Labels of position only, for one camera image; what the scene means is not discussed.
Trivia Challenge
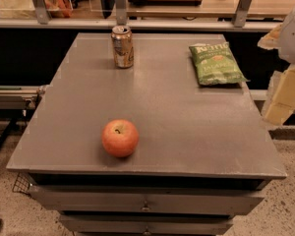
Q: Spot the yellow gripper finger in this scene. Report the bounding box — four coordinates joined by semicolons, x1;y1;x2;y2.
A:
262;64;295;126
258;24;282;50

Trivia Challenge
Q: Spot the orange soda can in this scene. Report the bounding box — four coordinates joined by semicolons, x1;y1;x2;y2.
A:
111;26;134;68

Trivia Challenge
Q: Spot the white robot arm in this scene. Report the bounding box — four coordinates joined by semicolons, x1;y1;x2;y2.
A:
258;7;295;125

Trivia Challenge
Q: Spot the green chip bag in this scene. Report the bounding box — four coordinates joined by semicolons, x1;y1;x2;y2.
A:
189;42;247;86

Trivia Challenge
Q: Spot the grey drawer cabinet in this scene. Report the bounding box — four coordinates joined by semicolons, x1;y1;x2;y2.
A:
6;32;288;236

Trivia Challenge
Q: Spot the red apple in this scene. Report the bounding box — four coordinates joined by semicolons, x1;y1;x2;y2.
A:
101;119;139;157

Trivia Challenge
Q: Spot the orange plastic bag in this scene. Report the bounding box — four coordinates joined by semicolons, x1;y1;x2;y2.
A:
44;0;72;18

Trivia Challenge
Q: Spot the lower grey drawer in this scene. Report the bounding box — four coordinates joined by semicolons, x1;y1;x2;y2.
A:
59;215;233;236

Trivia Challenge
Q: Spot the grey drawer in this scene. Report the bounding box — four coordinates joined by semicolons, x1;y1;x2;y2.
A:
29;186;264;216
59;215;233;236

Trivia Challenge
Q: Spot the upper grey drawer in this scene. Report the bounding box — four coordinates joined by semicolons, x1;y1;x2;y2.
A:
29;186;264;216

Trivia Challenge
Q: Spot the right grey shelf bracket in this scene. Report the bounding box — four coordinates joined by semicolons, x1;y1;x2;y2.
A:
232;0;253;28

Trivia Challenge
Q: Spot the grey shelf bracket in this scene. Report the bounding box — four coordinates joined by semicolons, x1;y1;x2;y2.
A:
31;0;51;25
232;0;253;28
115;0;127;26

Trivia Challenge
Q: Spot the middle grey shelf bracket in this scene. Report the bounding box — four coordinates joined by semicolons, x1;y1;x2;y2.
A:
115;0;127;26

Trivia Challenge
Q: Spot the left grey shelf bracket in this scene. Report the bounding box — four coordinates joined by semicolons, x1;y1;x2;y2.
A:
31;0;51;25

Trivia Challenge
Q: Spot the metal rail at left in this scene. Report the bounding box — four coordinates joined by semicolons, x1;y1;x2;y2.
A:
0;86;47;110

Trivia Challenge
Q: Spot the wire mesh basket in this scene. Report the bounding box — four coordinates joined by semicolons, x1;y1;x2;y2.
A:
12;173;31;196

